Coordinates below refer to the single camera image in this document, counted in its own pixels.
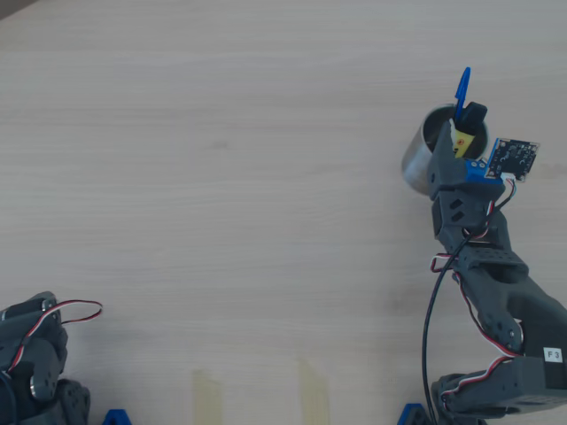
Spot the camera-less arm gripper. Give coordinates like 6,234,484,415
0,290,67,351

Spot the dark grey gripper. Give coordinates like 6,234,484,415
427,126,506,243

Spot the yellow highlighter pen black cap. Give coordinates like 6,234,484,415
449,101,489,159

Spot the silver metal cup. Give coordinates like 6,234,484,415
400,104,493,196

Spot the blue ballpoint pen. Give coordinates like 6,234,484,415
454,66,471,123

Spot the yellow masking tape strip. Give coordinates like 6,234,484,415
191,369,226,425
296,357,331,425

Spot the dark grey arm without camera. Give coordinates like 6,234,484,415
0,290,92,425

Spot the wrist camera on blue mount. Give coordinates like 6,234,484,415
462,137,541,183

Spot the red white black servo wire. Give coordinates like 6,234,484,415
17,299,104,368

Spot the blue base plate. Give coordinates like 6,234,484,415
400,402,427,425
102,409,134,425

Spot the dark grey arm with camera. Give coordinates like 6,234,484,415
428,220,567,421

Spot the thin black camera cable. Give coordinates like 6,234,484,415
421,229,473,425

